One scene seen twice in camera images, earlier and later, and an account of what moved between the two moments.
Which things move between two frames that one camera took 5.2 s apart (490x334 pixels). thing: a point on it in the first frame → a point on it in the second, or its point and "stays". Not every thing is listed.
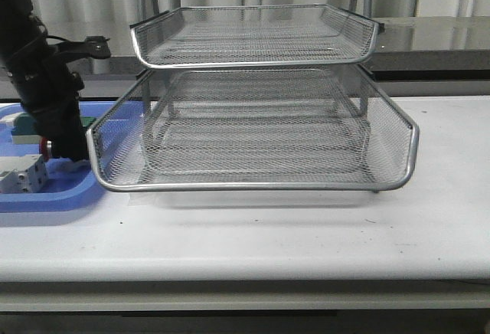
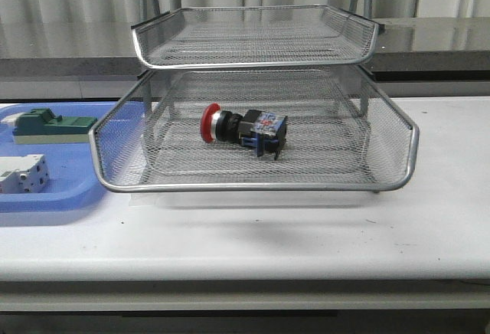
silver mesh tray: (297, 129) stays
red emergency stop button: (46, 146) → (254, 129)
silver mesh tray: (246, 35) stays
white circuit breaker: (24, 174) stays
